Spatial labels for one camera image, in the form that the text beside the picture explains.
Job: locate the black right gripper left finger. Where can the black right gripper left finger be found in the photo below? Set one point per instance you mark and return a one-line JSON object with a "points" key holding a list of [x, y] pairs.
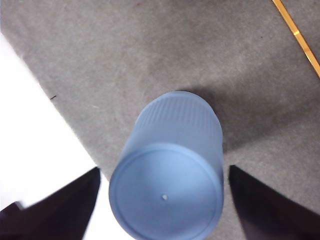
{"points": [[55, 215]]}

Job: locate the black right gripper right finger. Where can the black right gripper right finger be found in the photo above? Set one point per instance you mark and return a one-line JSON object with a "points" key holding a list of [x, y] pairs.
{"points": [[270, 215]]}

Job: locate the blue ribbed plastic cup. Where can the blue ribbed plastic cup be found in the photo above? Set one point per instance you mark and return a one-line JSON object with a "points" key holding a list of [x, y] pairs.
{"points": [[165, 180]]}

